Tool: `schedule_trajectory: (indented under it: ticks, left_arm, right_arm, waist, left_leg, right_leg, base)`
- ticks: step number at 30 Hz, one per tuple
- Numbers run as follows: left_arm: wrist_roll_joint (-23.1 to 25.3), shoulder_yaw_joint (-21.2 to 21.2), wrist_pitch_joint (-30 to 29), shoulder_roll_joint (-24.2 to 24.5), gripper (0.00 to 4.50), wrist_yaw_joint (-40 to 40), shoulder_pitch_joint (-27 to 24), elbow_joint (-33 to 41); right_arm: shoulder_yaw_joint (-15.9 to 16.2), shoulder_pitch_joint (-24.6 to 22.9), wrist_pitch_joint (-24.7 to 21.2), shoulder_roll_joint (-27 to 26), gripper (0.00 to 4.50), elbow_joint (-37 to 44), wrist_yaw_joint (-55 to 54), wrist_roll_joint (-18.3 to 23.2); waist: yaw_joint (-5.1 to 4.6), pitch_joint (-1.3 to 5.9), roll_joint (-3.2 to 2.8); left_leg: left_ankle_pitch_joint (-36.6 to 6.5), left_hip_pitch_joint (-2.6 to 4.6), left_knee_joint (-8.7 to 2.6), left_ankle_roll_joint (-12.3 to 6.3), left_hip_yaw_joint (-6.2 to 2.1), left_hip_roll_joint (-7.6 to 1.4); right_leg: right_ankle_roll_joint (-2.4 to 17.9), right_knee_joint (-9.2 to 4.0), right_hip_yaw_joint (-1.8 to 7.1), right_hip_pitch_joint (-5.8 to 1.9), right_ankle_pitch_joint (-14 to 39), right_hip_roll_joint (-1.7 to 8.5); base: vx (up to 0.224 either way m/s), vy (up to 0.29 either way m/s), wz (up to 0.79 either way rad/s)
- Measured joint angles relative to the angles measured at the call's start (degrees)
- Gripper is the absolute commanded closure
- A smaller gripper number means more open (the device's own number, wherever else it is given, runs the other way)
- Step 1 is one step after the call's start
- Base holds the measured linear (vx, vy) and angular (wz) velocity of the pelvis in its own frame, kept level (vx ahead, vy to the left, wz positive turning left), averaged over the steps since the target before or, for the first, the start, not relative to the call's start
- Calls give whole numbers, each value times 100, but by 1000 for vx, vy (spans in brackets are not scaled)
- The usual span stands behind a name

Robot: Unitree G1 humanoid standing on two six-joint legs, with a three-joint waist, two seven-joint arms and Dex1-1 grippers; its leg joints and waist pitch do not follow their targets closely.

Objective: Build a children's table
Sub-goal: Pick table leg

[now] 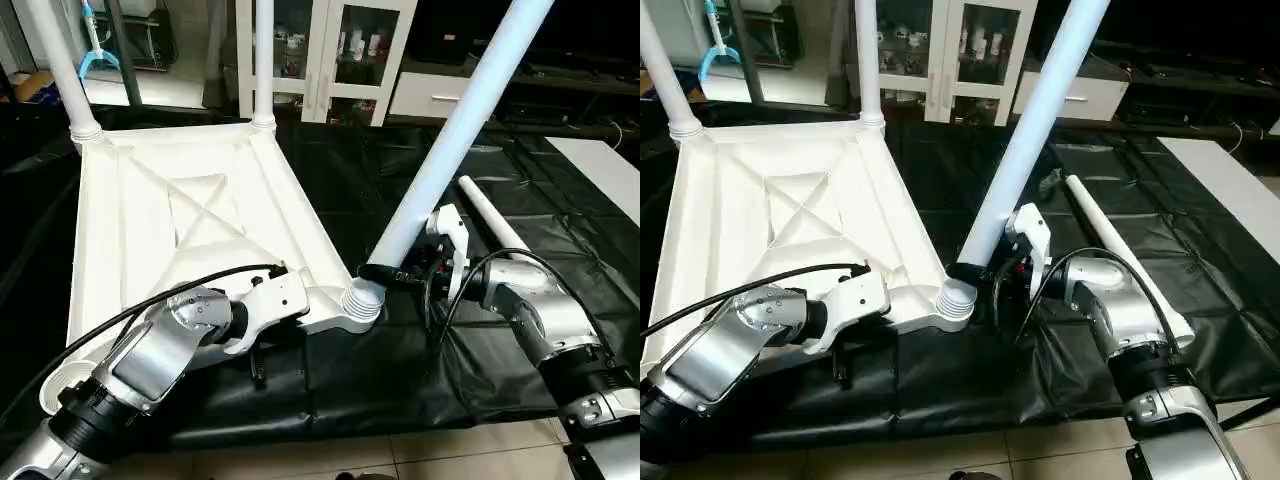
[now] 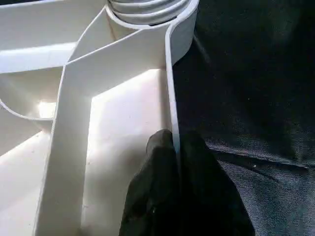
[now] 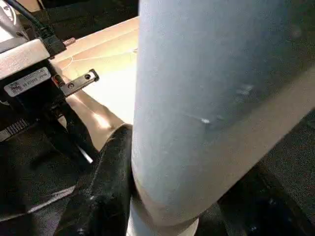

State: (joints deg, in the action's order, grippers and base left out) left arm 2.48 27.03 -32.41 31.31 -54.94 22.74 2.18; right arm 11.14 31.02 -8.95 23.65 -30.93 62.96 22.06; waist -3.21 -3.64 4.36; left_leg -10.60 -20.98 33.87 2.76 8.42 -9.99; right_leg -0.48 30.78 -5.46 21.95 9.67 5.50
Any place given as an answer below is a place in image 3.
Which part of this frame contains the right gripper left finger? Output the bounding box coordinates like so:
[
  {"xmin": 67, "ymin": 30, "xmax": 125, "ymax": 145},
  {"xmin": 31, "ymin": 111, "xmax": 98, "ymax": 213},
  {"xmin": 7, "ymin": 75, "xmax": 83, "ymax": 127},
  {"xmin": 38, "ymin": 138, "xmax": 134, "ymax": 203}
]
[{"xmin": 54, "ymin": 124, "xmax": 134, "ymax": 236}]

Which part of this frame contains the black work mat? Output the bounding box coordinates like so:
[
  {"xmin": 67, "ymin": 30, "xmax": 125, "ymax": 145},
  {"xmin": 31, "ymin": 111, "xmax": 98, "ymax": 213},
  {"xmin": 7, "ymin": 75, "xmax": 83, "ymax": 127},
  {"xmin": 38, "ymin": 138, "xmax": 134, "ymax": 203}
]
[{"xmin": 0, "ymin": 111, "xmax": 315, "ymax": 236}]

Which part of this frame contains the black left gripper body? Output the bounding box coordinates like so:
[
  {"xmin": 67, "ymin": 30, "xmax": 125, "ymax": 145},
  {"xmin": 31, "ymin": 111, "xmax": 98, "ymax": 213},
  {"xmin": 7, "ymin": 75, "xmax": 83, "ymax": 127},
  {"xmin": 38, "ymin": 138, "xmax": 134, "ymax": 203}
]
[{"xmin": 0, "ymin": 69, "xmax": 100, "ymax": 143}]

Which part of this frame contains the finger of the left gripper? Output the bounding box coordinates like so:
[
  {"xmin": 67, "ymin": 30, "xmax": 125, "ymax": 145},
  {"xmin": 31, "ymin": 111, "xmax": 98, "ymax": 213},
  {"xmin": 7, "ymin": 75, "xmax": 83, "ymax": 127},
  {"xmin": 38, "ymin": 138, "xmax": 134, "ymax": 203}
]
[{"xmin": 47, "ymin": 106, "xmax": 99, "ymax": 172}]

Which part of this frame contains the white plastic table top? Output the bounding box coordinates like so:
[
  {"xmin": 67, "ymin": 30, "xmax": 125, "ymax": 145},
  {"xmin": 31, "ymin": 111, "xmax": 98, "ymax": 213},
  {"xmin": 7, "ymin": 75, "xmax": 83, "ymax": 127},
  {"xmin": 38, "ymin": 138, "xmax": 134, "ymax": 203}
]
[{"xmin": 49, "ymin": 17, "xmax": 141, "ymax": 148}]

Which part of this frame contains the white plastic table leg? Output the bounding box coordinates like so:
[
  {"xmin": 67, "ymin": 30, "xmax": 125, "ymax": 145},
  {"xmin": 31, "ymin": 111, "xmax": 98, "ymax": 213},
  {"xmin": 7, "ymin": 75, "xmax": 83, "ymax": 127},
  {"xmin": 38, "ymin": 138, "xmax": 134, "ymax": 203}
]
[{"xmin": 127, "ymin": 0, "xmax": 315, "ymax": 236}]

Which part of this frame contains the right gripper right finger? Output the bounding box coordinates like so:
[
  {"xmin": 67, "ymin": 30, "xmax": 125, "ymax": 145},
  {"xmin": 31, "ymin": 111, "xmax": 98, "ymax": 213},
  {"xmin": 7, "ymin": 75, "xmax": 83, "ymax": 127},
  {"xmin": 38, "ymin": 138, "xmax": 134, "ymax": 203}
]
[{"xmin": 217, "ymin": 165, "xmax": 308, "ymax": 236}]

